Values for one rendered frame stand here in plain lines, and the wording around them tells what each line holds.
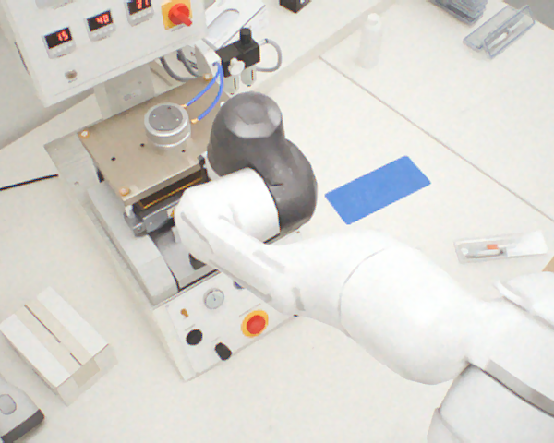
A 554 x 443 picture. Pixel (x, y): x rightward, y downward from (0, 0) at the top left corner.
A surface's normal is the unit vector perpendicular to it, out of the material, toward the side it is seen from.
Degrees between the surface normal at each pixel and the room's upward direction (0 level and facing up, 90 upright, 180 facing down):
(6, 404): 22
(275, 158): 47
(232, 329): 65
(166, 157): 0
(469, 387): 56
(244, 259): 61
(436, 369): 74
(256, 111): 12
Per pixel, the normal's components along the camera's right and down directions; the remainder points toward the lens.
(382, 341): -0.82, 0.23
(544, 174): -0.01, -0.57
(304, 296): -0.49, 0.55
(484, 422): -0.58, -0.01
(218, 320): 0.50, 0.38
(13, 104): 0.69, 0.59
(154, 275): 0.35, 0.01
